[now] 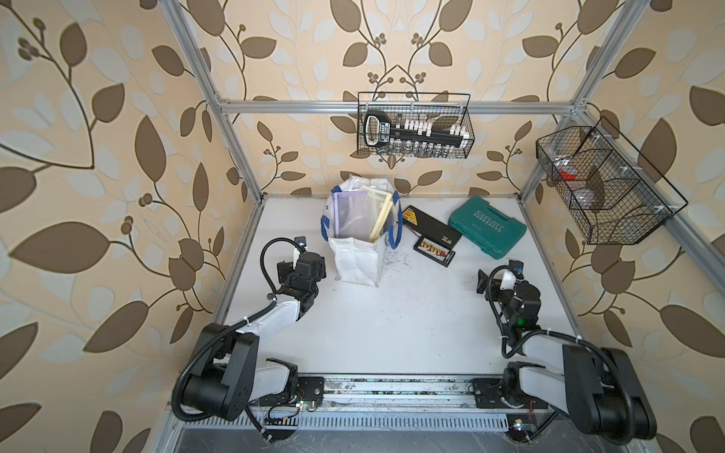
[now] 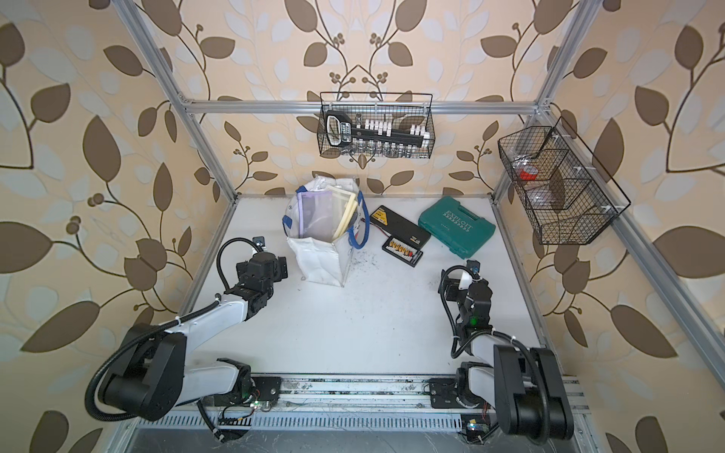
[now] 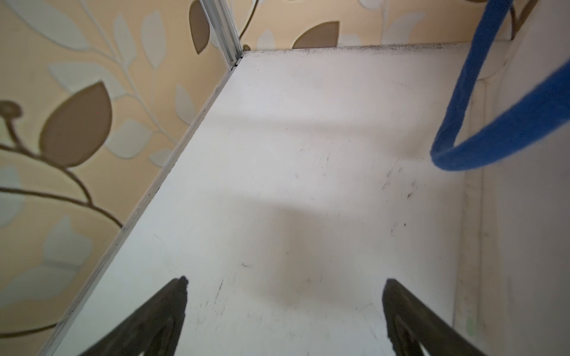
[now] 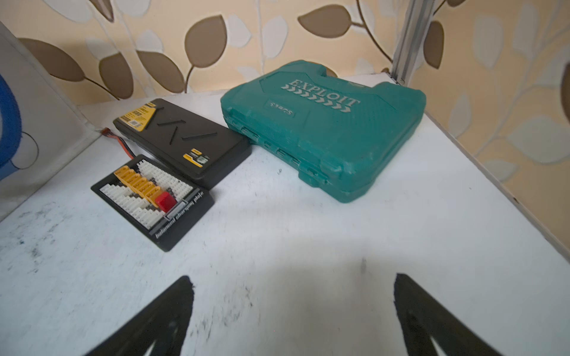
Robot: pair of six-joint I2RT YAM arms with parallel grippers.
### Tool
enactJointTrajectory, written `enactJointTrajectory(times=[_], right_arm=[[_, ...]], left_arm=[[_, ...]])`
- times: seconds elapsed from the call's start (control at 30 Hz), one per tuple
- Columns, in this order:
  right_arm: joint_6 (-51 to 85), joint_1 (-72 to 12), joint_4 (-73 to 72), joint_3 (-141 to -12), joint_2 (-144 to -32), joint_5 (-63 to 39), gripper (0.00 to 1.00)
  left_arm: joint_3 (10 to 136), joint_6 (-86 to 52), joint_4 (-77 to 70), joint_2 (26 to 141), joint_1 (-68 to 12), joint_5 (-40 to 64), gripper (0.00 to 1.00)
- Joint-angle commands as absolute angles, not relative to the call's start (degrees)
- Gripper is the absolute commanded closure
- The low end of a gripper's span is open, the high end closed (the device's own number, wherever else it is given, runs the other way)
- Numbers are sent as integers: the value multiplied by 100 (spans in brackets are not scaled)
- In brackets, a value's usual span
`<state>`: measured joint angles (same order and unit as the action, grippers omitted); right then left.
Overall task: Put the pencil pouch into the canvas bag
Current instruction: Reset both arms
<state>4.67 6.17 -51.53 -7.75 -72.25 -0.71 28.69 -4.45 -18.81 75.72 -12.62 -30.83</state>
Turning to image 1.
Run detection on white canvas tote bag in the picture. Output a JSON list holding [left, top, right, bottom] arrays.
[[320, 176, 403, 287]]

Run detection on purple pouch cream edge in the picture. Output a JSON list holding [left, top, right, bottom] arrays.
[[333, 190, 373, 241]]

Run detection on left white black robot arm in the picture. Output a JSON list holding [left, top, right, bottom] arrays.
[[171, 236, 327, 443]]

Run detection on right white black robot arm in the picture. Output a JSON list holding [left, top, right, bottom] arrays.
[[476, 260, 657, 445]]

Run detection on green plastic tool case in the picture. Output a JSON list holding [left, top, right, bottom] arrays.
[[447, 196, 527, 260]]

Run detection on black yellow tool case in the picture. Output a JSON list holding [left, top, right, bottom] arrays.
[[402, 205, 462, 249]]

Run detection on red object in basket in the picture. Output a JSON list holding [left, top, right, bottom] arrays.
[[551, 158, 579, 182]]

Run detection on black socket tool set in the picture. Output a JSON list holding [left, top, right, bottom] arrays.
[[362, 109, 475, 149]]

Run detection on right wire basket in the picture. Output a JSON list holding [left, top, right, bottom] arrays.
[[536, 117, 688, 245]]

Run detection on wire basket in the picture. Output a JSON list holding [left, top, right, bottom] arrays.
[[536, 117, 688, 245], [357, 91, 475, 160]]

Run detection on back wire basket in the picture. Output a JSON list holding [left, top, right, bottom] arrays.
[[357, 91, 475, 160]]

